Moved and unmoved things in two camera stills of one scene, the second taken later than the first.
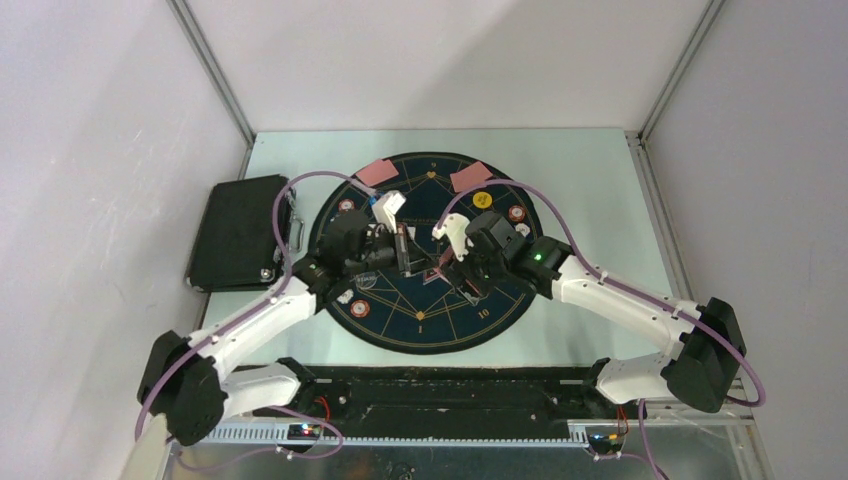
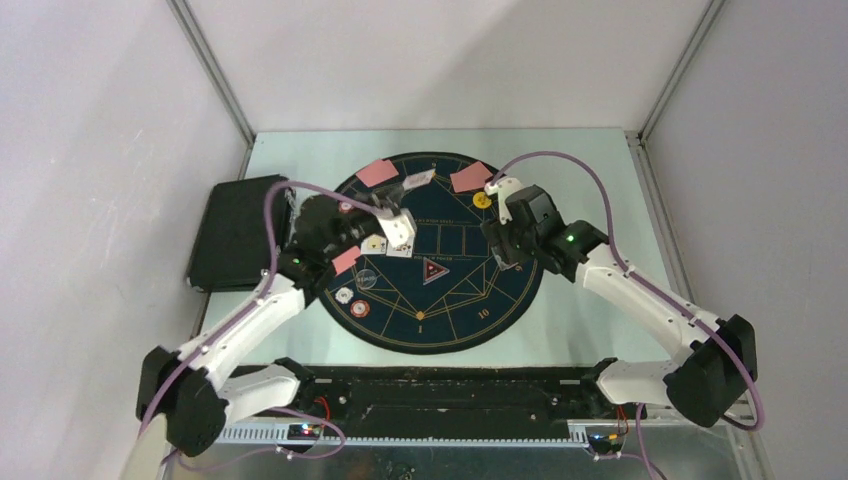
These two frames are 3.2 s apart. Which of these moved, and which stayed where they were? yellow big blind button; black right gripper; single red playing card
Moved: black right gripper
Stayed: yellow big blind button; single red playing card
